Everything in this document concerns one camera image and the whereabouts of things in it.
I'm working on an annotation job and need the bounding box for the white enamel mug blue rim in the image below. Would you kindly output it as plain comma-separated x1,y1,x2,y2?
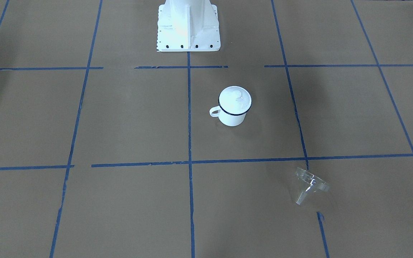
209,86,252,127

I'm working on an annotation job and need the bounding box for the clear plastic funnel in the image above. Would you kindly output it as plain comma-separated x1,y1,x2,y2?
290,167,331,205

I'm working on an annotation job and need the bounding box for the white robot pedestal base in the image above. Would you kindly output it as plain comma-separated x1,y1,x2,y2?
156,0,221,52

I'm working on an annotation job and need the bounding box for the white enamel mug lid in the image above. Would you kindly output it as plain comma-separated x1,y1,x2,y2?
218,86,252,116

